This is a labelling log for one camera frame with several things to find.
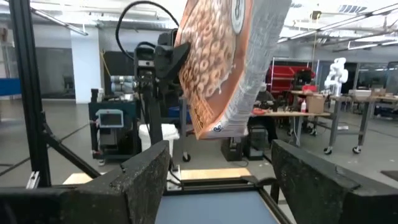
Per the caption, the white bin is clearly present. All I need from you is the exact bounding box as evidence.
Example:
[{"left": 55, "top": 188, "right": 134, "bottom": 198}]
[{"left": 138, "top": 123, "right": 180, "bottom": 156}]

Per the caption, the grey device with screen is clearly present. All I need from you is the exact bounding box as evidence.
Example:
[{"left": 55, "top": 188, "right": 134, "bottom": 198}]
[{"left": 95, "top": 108, "right": 124, "bottom": 129}]

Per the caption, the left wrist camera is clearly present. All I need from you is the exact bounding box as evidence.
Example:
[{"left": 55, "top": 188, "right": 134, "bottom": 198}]
[{"left": 134, "top": 42, "right": 156, "bottom": 83}]

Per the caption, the grey rolling table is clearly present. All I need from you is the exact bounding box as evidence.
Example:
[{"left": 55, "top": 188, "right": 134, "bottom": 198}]
[{"left": 323, "top": 93, "right": 398, "bottom": 156}]

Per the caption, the wooden workbench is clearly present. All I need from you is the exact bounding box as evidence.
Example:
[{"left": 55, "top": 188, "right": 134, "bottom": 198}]
[{"left": 248, "top": 110, "right": 331, "bottom": 147}]

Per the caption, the cardboard box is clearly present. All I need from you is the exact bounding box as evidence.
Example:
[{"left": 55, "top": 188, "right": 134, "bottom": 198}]
[{"left": 306, "top": 95, "right": 326, "bottom": 114}]

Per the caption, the black upright frame post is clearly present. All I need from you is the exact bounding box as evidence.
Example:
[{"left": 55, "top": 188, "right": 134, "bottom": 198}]
[{"left": 8, "top": 0, "right": 102, "bottom": 189}]

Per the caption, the dark equipment cart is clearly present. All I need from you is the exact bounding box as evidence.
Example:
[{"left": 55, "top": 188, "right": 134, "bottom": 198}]
[{"left": 88, "top": 88, "right": 141, "bottom": 162}]

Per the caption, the black table frame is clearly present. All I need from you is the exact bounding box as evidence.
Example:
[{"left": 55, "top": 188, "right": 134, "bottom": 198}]
[{"left": 164, "top": 175, "right": 295, "bottom": 224}]

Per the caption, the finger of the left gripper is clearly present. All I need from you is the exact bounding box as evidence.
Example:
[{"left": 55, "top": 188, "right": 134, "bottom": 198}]
[{"left": 159, "top": 42, "right": 192, "bottom": 81}]

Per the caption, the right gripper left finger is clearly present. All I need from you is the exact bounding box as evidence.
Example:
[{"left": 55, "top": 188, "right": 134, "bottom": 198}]
[{"left": 0, "top": 139, "right": 171, "bottom": 224}]

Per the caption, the Cheerios cereal box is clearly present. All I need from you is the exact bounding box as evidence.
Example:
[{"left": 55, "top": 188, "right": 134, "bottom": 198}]
[{"left": 173, "top": 0, "right": 292, "bottom": 140}]

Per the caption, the red tool cabinet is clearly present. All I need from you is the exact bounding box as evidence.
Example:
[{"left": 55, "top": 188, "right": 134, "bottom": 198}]
[{"left": 266, "top": 63, "right": 317, "bottom": 94}]

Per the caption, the wooden table side board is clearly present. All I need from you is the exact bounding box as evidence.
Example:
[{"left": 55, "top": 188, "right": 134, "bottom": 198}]
[{"left": 63, "top": 167, "right": 252, "bottom": 185}]

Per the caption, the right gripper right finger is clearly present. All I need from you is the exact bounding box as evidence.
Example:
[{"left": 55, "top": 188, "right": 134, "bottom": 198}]
[{"left": 271, "top": 139, "right": 398, "bottom": 224}]

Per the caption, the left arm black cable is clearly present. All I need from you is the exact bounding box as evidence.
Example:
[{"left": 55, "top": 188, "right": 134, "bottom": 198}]
[{"left": 115, "top": 0, "right": 180, "bottom": 60}]

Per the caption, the black floor case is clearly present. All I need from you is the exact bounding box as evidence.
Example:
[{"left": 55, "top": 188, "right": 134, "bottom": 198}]
[{"left": 220, "top": 126, "right": 270, "bottom": 162}]

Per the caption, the silver metal bracket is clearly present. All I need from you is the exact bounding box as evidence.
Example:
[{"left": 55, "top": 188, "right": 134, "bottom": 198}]
[{"left": 25, "top": 170, "right": 41, "bottom": 190}]

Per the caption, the blue panel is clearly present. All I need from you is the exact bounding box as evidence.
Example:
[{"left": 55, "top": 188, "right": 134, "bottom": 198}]
[{"left": 0, "top": 77, "right": 22, "bottom": 96}]

